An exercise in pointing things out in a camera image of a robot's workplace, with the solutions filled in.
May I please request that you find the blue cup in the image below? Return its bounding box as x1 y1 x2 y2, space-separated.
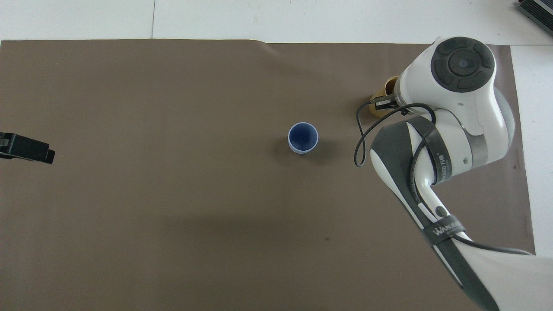
288 122 319 155

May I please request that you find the tan yellow cup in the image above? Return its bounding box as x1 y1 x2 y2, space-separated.
369 76 400 118

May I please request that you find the dark grey device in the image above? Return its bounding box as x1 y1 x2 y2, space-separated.
517 0 553 25

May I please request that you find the black cable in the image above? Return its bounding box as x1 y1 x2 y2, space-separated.
354 97 534 256

